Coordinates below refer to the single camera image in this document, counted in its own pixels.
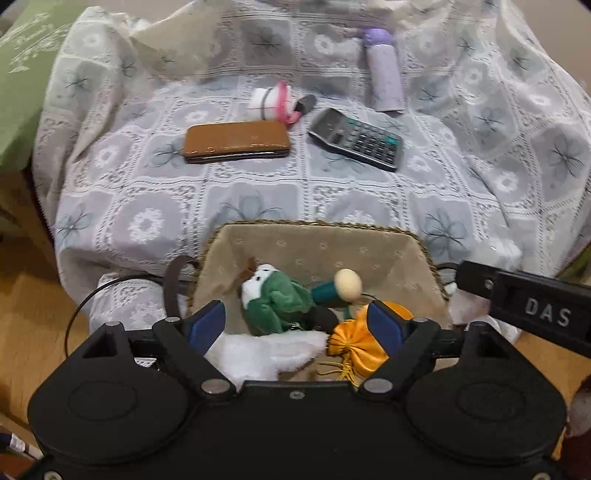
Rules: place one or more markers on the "brown leather wallet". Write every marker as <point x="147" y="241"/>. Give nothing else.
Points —
<point x="217" y="142"/>

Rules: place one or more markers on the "small white tube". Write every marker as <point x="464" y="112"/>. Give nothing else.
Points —
<point x="306" y="104"/>

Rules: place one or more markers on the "orange pumpkin pouch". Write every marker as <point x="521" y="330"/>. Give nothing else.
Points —
<point x="353" y="352"/>

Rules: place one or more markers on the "purple water bottle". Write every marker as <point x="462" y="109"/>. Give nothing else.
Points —
<point x="382" y="57"/>

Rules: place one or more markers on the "floral lace cloth cover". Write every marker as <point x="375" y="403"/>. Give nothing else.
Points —
<point x="496" y="133"/>

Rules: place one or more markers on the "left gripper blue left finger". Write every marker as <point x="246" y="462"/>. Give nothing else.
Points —
<point x="184" y="344"/>

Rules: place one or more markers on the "green cushion with lettering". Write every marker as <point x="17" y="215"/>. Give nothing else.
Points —
<point x="28" y="51"/>

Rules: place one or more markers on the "teal and cream mushroom stamp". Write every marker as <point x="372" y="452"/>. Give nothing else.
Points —
<point x="345" y="288"/>

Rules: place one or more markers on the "white fluffy plush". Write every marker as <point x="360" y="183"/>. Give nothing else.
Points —
<point x="242" y="357"/>

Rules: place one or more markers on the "green frog plush toy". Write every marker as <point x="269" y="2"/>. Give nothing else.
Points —
<point x="272" y="302"/>

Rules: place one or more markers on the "grey desk calculator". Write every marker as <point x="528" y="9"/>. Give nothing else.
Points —
<point x="357" y="140"/>

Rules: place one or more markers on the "pink and white cloth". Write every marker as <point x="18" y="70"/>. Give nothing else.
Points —
<point x="275" y="103"/>

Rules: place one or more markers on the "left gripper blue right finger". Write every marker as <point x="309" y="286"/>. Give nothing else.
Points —
<point x="408" y="346"/>

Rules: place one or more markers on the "woven basket with fabric liner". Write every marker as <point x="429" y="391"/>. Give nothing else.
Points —
<point x="394" y="266"/>

